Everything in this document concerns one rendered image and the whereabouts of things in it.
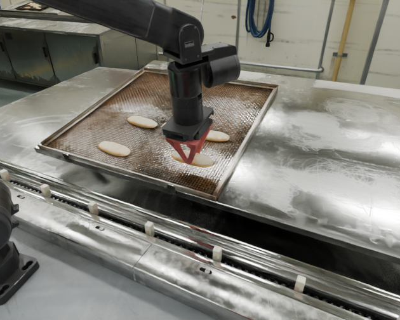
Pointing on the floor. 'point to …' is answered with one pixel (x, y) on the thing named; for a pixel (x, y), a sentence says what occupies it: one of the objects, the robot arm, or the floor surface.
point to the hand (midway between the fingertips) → (192, 154)
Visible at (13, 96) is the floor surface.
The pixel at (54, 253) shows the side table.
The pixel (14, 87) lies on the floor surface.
